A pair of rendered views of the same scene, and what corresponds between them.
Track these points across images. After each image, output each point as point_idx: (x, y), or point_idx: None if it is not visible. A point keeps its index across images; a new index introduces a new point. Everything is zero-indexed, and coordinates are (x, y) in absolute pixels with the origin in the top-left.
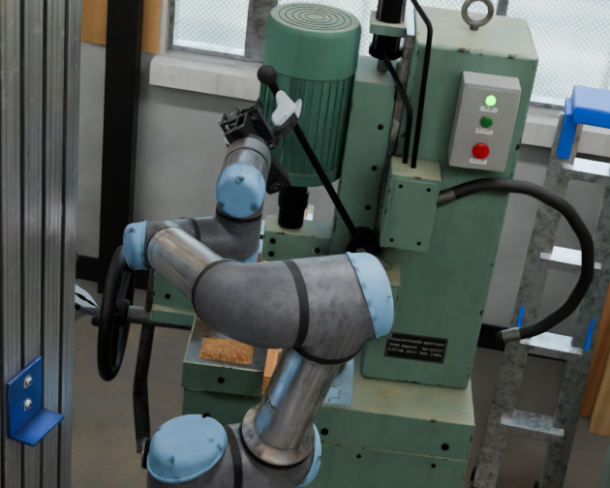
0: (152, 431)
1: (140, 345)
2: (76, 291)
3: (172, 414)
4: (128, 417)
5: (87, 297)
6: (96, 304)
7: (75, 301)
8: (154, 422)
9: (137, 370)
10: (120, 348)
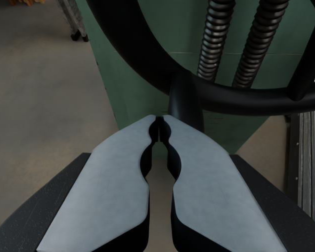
0: (19, 198)
1: (286, 7)
2: (145, 195)
3: (1, 186)
4: (0, 220)
5: (137, 142)
6: (148, 116)
7: (244, 181)
8: (9, 198)
9: (260, 62)
10: (225, 86)
